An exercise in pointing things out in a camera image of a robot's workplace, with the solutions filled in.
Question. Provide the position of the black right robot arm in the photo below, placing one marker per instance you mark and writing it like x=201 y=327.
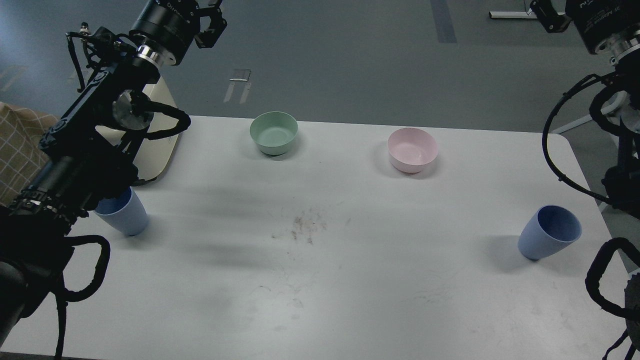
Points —
x=621 y=181

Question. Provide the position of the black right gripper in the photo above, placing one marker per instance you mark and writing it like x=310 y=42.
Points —
x=596 y=20

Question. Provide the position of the blue cup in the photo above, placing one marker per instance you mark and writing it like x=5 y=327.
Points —
x=125 y=213
x=550 y=230

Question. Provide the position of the cream toaster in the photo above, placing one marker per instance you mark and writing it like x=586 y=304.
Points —
x=154 y=156

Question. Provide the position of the beige checkered cloth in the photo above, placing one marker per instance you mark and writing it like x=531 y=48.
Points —
x=21 y=129

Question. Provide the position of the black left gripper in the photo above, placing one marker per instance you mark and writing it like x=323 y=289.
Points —
x=172 y=25

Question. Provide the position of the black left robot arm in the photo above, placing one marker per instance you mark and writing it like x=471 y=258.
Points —
x=91 y=152

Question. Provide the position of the white stand base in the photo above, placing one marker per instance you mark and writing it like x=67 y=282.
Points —
x=493 y=14

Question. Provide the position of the pink bowl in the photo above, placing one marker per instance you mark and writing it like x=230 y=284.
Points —
x=411 y=150

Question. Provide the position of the green bowl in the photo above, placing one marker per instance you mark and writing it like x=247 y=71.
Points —
x=274 y=132

